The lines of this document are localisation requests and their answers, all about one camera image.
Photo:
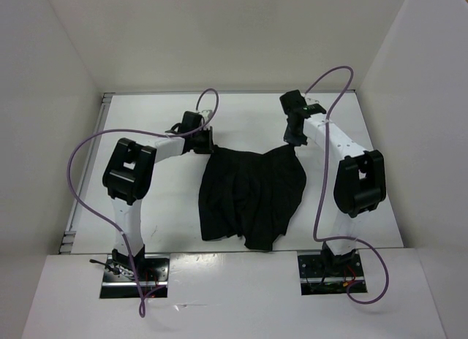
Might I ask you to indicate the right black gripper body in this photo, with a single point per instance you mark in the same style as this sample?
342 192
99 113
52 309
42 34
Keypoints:
295 136

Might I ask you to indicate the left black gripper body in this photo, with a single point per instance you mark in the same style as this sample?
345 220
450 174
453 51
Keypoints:
202 145

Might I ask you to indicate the black pleated skirt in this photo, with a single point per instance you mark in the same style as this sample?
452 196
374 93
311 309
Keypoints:
251 195

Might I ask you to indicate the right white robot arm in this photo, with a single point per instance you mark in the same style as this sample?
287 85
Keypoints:
359 185

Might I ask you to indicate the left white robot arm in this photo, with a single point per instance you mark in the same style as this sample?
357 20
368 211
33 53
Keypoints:
127 179

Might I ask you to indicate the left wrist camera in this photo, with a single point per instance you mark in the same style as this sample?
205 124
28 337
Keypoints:
191 123

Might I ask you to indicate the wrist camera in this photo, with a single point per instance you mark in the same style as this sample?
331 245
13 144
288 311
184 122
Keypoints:
191 123
295 105

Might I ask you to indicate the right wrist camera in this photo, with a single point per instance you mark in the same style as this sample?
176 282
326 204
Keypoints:
295 105

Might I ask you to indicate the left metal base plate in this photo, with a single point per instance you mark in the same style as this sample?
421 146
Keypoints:
153 275

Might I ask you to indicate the metal base plate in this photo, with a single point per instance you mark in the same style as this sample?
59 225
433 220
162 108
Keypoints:
153 275
316 279

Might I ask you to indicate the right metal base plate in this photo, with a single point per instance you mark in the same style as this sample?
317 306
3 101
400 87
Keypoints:
316 279

